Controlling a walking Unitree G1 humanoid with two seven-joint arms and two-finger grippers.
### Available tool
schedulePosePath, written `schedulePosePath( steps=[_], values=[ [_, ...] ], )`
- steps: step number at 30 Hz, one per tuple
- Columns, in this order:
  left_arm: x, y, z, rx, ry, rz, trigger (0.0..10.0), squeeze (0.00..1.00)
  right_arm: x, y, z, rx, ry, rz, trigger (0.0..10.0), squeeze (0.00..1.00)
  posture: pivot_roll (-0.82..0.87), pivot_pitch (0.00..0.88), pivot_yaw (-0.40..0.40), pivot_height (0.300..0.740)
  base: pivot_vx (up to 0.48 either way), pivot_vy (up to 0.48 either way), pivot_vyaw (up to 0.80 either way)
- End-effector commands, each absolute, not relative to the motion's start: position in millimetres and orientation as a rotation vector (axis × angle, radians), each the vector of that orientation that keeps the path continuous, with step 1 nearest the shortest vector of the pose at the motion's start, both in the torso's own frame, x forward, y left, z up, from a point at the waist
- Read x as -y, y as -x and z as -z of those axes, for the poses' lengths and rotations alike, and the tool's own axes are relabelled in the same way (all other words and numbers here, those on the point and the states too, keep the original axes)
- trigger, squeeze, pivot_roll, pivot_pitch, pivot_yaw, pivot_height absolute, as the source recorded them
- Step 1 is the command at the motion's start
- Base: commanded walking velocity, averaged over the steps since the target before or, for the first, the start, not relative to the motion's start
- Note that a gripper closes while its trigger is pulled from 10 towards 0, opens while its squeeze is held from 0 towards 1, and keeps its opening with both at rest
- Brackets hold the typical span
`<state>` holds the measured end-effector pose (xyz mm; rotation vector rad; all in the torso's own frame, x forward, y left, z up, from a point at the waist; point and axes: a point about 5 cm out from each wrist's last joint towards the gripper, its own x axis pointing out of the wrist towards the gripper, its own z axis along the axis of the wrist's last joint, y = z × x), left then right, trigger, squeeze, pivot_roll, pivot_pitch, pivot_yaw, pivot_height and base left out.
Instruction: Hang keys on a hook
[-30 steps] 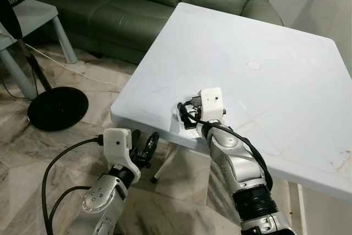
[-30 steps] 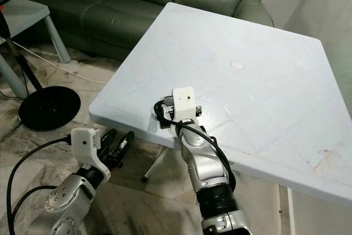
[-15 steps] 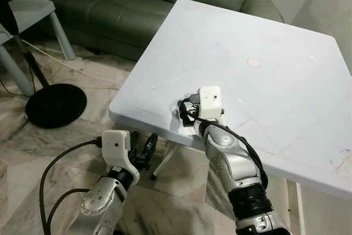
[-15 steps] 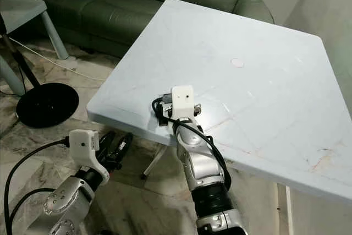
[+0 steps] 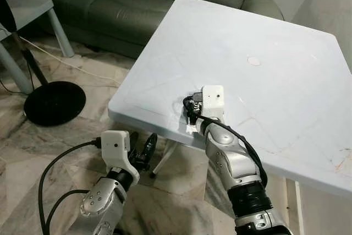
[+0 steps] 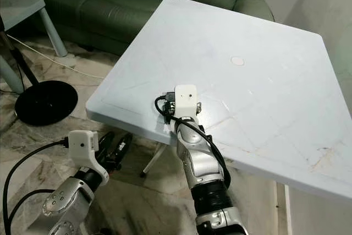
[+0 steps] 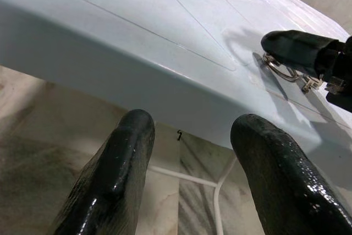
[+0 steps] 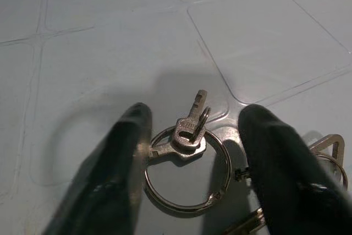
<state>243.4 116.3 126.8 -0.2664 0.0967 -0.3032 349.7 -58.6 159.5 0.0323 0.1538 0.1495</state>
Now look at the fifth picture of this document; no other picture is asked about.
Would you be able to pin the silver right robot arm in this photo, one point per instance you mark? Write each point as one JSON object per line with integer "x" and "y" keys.
{"x": 231, "y": 158}

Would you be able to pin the white plastic table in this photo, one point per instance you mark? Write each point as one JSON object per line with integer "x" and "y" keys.
{"x": 264, "y": 97}

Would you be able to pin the black standing fan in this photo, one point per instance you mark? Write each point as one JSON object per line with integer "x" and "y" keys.
{"x": 55, "y": 103}

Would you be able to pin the green leather sofa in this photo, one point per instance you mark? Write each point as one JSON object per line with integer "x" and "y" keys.
{"x": 137, "y": 4}

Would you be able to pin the grey side table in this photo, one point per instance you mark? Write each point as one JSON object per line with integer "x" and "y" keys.
{"x": 27, "y": 6}

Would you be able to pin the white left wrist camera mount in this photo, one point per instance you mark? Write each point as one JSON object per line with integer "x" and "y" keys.
{"x": 114, "y": 144}

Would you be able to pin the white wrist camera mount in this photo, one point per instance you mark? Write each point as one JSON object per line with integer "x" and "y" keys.
{"x": 114, "y": 144}
{"x": 213, "y": 100}

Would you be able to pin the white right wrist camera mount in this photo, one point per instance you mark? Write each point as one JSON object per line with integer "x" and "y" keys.
{"x": 213, "y": 100}

